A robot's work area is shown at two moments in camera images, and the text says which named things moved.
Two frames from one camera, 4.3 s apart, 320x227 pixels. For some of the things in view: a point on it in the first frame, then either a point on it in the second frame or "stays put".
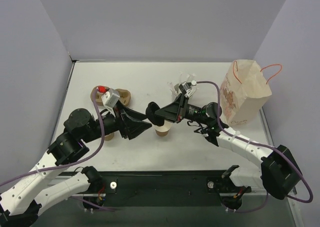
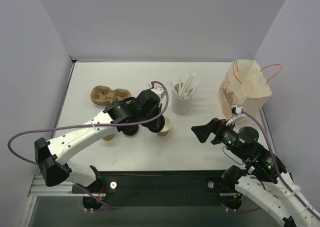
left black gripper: [122, 122] → [155, 123]
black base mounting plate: [164, 188] stays put
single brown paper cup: [163, 130] stays put
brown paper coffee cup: [109, 137] stays put
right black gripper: [181, 109] → [216, 131]
